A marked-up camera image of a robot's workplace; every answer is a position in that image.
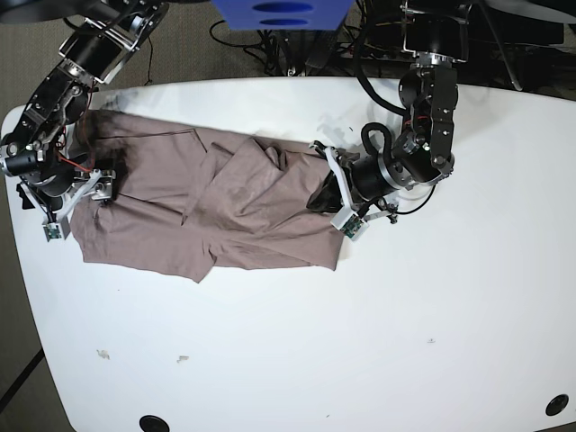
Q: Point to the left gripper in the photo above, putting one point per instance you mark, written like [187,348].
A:
[353,181]

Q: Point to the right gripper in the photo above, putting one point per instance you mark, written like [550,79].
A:
[57,196]

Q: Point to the mauve T-shirt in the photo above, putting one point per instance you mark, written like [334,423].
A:
[188,199]

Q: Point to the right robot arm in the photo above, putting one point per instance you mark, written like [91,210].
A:
[110,34]

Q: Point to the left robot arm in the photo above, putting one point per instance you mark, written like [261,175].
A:
[435,33]

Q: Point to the small paper scrap left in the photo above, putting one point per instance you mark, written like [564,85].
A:
[103,354]

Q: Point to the black table grommet left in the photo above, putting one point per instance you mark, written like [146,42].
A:
[151,423]

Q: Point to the black table grommet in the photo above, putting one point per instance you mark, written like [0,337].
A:
[151,423]
[557,405]

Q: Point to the black table grommet right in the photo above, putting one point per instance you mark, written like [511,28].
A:
[557,405]

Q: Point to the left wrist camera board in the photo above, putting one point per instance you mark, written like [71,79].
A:
[349,223]

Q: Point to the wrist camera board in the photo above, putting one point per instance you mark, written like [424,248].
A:
[349,223]
[57,230]

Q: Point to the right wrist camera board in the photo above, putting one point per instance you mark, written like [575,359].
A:
[57,230]

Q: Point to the blue plastic mount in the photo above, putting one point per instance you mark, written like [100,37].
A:
[309,15]

